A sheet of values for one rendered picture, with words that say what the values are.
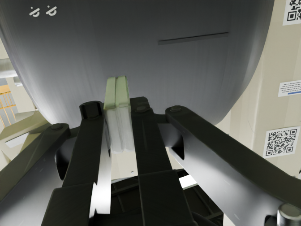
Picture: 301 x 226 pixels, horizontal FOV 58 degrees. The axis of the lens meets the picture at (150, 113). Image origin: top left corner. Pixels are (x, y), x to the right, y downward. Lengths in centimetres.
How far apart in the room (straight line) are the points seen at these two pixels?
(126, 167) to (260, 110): 51
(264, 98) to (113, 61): 37
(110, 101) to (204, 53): 14
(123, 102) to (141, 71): 12
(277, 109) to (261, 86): 7
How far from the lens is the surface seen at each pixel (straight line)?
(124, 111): 15
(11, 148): 110
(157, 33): 26
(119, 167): 92
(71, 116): 32
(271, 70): 55
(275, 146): 66
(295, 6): 53
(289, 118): 63
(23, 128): 104
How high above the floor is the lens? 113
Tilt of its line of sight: 30 degrees up
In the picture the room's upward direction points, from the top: 174 degrees clockwise
